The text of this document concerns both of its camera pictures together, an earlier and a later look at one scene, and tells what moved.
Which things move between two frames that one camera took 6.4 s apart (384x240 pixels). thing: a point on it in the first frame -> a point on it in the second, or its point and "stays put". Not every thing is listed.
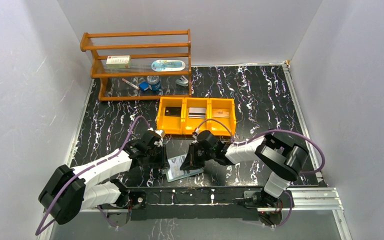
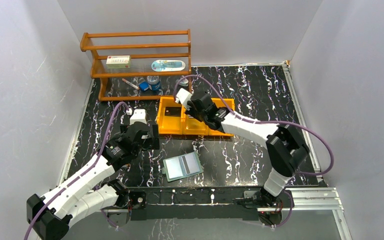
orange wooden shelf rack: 140,65 stays put
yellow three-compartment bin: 189,115 stays put
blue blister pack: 168,65 stays put
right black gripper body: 194,155 -> 190,107
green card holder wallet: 173,173 stays put
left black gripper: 160,156 -> 148,139
